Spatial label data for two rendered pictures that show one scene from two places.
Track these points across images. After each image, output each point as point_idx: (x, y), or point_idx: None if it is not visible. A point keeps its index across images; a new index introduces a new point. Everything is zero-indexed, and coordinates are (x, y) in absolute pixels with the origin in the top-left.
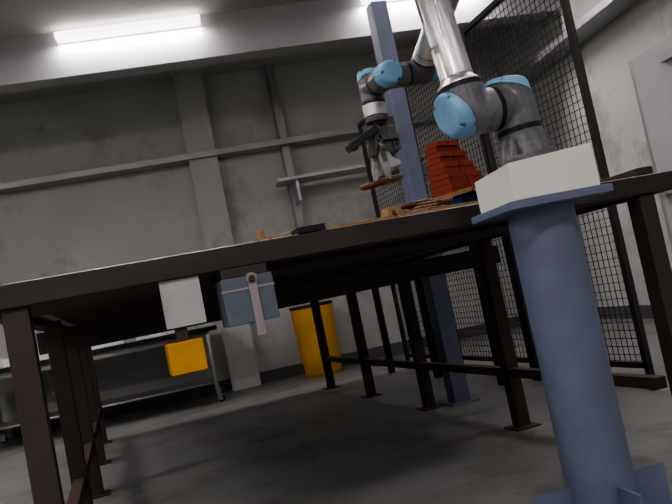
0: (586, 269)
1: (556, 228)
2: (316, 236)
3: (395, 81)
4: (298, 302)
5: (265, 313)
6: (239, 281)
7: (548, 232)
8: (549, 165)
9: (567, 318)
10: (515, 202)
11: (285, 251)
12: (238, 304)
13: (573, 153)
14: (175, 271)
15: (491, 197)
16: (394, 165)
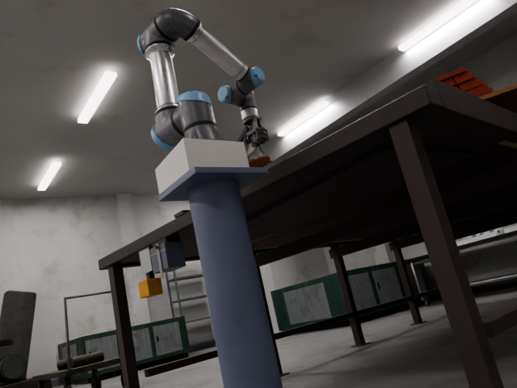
0: (215, 235)
1: (192, 207)
2: (181, 219)
3: (225, 99)
4: (358, 232)
5: (163, 265)
6: (155, 249)
7: (191, 210)
8: (168, 164)
9: (203, 276)
10: (159, 195)
11: (171, 229)
12: (155, 261)
13: (176, 150)
14: (140, 245)
15: None
16: (249, 152)
